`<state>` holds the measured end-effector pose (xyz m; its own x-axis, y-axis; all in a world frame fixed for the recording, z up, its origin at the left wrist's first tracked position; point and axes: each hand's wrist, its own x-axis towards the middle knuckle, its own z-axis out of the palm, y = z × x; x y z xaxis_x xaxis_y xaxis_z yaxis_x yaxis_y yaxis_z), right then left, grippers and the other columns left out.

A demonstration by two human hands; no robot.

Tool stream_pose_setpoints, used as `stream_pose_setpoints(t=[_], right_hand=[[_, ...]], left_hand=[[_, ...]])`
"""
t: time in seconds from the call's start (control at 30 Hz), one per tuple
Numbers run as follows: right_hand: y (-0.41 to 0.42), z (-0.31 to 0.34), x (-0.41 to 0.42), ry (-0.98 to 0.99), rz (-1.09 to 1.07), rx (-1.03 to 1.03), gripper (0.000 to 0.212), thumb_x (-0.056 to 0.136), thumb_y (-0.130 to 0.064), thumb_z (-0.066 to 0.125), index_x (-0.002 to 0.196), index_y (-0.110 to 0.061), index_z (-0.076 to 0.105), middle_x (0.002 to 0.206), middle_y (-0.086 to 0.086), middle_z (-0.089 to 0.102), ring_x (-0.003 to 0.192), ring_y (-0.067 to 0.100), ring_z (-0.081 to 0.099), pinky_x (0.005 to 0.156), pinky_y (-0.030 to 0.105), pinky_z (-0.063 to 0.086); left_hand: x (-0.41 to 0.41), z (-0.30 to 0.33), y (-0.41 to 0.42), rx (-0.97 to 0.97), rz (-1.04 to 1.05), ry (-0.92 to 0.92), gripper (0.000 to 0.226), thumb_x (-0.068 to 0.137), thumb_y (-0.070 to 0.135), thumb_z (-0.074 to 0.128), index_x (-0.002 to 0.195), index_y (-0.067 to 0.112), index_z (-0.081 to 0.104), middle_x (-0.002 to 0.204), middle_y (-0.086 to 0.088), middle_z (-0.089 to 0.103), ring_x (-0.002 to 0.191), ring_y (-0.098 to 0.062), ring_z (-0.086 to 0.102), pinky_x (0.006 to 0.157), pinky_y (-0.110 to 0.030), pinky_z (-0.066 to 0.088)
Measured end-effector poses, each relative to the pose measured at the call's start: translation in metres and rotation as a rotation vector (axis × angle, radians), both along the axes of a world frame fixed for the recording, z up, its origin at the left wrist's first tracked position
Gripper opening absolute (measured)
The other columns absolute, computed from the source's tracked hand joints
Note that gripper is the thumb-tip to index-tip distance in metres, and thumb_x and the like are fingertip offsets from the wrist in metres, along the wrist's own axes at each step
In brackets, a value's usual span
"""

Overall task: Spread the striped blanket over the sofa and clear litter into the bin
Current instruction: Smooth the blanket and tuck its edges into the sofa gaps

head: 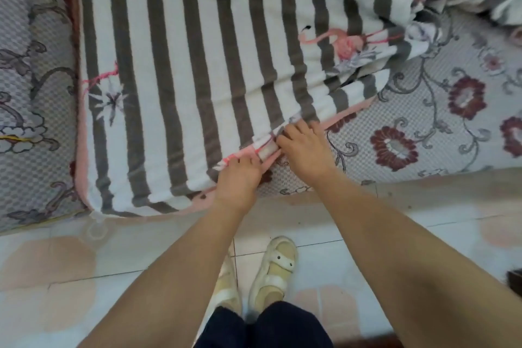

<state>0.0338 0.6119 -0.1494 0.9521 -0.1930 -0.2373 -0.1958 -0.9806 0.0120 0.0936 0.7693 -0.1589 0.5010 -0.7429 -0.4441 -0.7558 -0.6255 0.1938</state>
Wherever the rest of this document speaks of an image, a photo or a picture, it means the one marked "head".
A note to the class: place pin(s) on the person's right hand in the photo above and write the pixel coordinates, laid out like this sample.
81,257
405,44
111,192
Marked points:
306,152

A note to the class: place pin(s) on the person's left hand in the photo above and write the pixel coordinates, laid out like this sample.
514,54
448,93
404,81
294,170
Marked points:
238,182

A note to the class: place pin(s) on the grey floral sofa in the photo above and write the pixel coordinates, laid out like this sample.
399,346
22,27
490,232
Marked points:
428,115

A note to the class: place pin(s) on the grey white striped flamingo blanket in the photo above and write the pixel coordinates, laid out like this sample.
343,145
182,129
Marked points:
183,54

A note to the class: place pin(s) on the person's right forearm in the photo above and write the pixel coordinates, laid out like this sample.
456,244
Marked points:
416,262

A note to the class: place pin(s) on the person's left forearm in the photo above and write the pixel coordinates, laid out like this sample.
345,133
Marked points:
171,278

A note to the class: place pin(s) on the dark navy trousers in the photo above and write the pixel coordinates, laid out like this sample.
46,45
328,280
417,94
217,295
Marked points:
265,327

